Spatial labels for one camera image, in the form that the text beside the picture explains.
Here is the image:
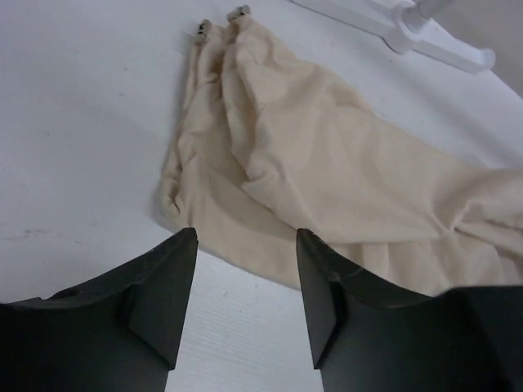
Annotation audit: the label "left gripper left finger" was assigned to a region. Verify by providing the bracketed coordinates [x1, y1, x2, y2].
[1, 228, 198, 391]

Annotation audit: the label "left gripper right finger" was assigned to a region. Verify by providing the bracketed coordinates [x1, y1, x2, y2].
[296, 229, 522, 391]

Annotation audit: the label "right white rack stand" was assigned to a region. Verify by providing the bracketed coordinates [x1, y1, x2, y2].
[295, 0, 496, 74]

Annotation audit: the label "beige trousers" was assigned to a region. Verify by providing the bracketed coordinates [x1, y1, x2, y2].
[159, 7, 522, 295]

